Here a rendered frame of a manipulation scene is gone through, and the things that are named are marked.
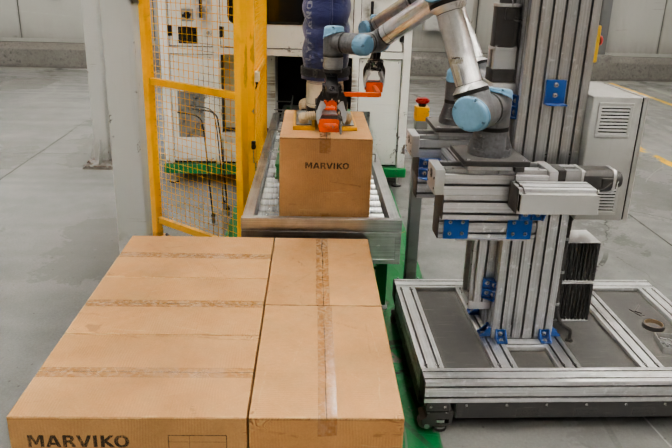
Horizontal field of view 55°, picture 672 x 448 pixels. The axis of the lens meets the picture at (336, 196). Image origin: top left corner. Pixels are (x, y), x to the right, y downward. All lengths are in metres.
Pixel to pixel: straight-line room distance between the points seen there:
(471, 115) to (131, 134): 2.00
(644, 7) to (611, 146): 10.42
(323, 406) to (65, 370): 0.73
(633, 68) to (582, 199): 10.61
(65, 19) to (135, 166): 8.67
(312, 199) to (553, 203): 1.09
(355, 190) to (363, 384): 1.20
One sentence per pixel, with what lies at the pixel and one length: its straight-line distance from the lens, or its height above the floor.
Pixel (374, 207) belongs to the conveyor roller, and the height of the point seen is 0.55.
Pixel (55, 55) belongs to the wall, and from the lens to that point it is 12.12.
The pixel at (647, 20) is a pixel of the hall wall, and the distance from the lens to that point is 12.99.
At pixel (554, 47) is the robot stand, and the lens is 2.47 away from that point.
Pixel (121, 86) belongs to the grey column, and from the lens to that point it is 3.53.
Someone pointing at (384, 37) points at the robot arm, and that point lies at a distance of 2.44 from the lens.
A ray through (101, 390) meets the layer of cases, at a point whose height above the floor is 0.54.
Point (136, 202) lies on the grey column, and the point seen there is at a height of 0.42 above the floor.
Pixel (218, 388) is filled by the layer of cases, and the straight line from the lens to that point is 1.86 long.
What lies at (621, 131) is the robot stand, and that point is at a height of 1.11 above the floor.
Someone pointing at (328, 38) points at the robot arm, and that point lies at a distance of 2.42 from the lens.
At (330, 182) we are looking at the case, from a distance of 2.84.
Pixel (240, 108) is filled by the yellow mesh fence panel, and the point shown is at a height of 0.93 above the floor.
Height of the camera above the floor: 1.60
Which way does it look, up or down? 19 degrees down
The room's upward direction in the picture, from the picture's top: 2 degrees clockwise
